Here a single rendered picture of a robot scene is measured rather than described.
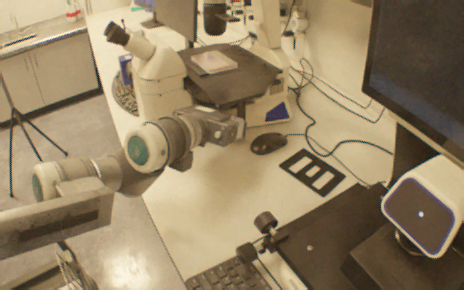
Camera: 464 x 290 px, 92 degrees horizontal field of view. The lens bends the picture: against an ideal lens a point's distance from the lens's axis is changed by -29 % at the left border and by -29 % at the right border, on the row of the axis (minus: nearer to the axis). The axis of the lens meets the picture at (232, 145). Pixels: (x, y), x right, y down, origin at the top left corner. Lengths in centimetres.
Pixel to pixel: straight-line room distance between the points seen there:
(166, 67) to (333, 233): 53
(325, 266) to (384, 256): 10
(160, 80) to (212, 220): 35
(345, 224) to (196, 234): 31
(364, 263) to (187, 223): 40
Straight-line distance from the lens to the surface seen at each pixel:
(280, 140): 85
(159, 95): 76
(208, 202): 71
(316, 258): 52
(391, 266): 48
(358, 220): 59
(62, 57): 287
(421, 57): 43
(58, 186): 45
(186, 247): 64
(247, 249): 52
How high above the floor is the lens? 129
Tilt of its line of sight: 38 degrees down
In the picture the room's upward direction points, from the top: straight up
